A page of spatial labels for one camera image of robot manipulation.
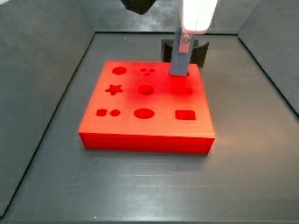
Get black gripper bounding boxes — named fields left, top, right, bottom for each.
left=121, top=0, right=218, bottom=34

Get red shape sorter block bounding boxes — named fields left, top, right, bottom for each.
left=79, top=61, right=215, bottom=154

